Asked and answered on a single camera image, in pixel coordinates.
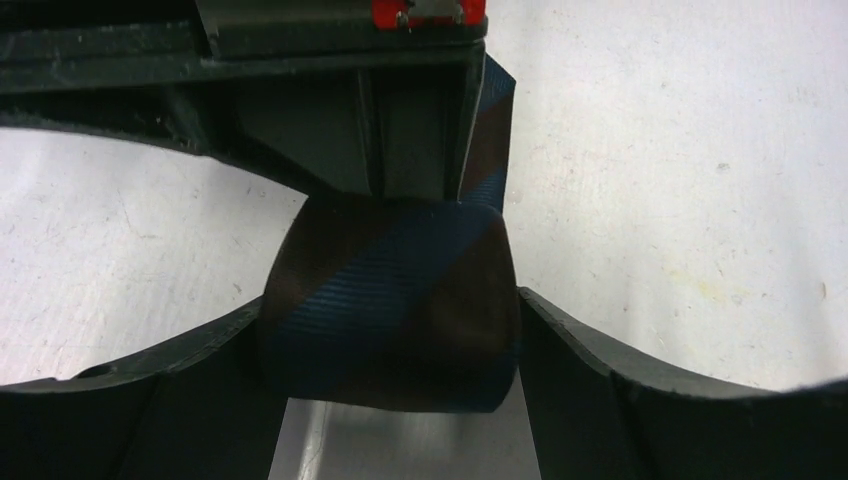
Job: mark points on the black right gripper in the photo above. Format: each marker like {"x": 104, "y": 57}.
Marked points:
{"x": 208, "y": 78}

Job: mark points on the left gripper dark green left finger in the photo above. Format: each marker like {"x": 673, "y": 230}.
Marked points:
{"x": 191, "y": 407}

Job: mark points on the blue brown striped tie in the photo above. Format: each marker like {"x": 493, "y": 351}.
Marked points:
{"x": 406, "y": 305}

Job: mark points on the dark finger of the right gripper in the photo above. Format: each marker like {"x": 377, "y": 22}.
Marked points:
{"x": 426, "y": 117}

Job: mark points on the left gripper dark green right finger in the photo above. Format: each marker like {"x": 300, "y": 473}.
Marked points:
{"x": 601, "y": 409}

